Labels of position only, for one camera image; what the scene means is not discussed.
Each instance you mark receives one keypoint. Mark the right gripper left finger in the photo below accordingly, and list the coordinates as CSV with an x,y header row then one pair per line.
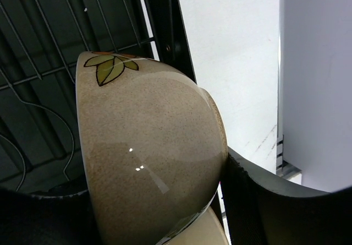
x,y
61,215

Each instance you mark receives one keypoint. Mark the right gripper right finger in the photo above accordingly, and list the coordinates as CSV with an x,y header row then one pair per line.
x,y
263,208

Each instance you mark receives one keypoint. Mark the beige bowl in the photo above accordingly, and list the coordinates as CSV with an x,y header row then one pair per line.
x,y
153,146
206,230

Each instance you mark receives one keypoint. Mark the black drain tray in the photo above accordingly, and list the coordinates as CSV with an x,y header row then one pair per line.
x,y
40,44

